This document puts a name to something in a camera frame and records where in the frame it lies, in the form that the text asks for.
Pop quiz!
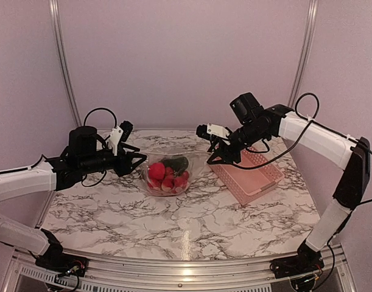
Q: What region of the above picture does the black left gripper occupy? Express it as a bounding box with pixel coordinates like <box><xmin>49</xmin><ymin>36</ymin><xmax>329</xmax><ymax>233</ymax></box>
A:
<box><xmin>79</xmin><ymin>144</ymin><xmax>147</xmax><ymax>176</ymax></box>

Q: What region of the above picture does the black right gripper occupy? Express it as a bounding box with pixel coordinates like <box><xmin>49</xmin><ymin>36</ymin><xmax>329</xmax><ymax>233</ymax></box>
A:
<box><xmin>208</xmin><ymin>120</ymin><xmax>269</xmax><ymax>164</ymax></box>

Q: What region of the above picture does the pink red apple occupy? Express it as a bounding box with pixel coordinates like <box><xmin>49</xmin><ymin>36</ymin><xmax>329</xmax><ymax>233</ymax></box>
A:
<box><xmin>148</xmin><ymin>162</ymin><xmax>166</xmax><ymax>180</ymax></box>

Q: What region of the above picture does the green bell pepper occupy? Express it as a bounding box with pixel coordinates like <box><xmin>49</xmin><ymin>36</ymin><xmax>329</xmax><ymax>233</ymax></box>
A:
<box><xmin>161</xmin><ymin>156</ymin><xmax>189</xmax><ymax>172</ymax></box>

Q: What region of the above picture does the pink perforated plastic basket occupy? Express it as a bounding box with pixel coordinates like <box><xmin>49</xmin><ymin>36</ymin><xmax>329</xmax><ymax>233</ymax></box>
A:
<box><xmin>209</xmin><ymin>164</ymin><xmax>284</xmax><ymax>206</ymax></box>

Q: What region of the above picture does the clear zip top bag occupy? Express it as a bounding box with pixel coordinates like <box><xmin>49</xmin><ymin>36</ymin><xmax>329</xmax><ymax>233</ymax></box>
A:
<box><xmin>140</xmin><ymin>147</ymin><xmax>209</xmax><ymax>196</ymax></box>

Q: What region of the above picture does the red yellow lychee bunch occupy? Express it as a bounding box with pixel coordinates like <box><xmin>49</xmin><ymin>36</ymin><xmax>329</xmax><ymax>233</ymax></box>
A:
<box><xmin>147</xmin><ymin>167</ymin><xmax>190</xmax><ymax>195</ymax></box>

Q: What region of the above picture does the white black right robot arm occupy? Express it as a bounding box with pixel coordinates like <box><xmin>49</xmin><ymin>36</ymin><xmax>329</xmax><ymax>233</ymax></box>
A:
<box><xmin>195</xmin><ymin>100</ymin><xmax>370</xmax><ymax>273</ymax></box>

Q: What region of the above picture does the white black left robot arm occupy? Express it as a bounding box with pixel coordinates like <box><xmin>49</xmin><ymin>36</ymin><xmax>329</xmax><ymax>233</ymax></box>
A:
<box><xmin>0</xmin><ymin>125</ymin><xmax>147</xmax><ymax>271</ymax></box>

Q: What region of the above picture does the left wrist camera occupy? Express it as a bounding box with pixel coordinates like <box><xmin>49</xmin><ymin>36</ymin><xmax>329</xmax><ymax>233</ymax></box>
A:
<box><xmin>106</xmin><ymin>120</ymin><xmax>133</xmax><ymax>156</ymax></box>

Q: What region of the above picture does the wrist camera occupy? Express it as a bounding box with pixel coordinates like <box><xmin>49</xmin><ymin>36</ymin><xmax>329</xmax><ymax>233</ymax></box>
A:
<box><xmin>196</xmin><ymin>123</ymin><xmax>231</xmax><ymax>140</ymax></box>
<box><xmin>106</xmin><ymin>120</ymin><xmax>133</xmax><ymax>156</ymax></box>

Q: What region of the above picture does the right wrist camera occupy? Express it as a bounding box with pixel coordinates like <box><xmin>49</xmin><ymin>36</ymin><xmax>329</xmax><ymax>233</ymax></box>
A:
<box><xmin>196</xmin><ymin>123</ymin><xmax>231</xmax><ymax>140</ymax></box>

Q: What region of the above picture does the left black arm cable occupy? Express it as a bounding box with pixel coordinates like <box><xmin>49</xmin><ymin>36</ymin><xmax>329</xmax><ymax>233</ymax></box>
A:
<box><xmin>83</xmin><ymin>107</ymin><xmax>118</xmax><ymax>128</ymax></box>

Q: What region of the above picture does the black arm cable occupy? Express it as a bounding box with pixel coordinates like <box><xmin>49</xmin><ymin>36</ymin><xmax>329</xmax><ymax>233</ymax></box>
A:
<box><xmin>234</xmin><ymin>92</ymin><xmax>372</xmax><ymax>268</ymax></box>
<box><xmin>83</xmin><ymin>107</ymin><xmax>118</xmax><ymax>128</ymax></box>

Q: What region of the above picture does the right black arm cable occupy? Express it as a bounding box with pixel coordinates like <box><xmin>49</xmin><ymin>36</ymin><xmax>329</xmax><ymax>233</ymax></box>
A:
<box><xmin>234</xmin><ymin>92</ymin><xmax>372</xmax><ymax>268</ymax></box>

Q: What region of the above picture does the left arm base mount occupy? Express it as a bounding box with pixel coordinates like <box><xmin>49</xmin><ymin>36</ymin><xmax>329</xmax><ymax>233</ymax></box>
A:
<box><xmin>35</xmin><ymin>229</ymin><xmax>88</xmax><ymax>277</ymax></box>

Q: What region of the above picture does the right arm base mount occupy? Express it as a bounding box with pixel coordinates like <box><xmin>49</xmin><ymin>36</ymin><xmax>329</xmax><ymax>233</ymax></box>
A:
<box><xmin>270</xmin><ymin>243</ymin><xmax>325</xmax><ymax>279</ymax></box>

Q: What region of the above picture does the left aluminium frame post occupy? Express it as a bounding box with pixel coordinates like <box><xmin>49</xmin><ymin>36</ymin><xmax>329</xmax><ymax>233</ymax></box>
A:
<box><xmin>49</xmin><ymin>0</ymin><xmax>82</xmax><ymax>127</ymax></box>

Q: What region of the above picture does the aluminium frame post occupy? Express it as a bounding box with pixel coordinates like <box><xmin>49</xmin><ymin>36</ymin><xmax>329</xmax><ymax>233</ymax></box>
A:
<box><xmin>49</xmin><ymin>0</ymin><xmax>82</xmax><ymax>127</ymax></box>
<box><xmin>288</xmin><ymin>0</ymin><xmax>319</xmax><ymax>106</ymax></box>

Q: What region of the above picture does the aluminium front rail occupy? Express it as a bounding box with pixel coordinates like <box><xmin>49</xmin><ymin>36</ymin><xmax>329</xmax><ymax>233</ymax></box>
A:
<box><xmin>0</xmin><ymin>245</ymin><xmax>357</xmax><ymax>291</ymax></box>

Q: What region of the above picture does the right aluminium frame post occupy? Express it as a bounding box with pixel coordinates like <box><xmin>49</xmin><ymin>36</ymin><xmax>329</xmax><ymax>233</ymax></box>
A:
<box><xmin>288</xmin><ymin>0</ymin><xmax>319</xmax><ymax>106</ymax></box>

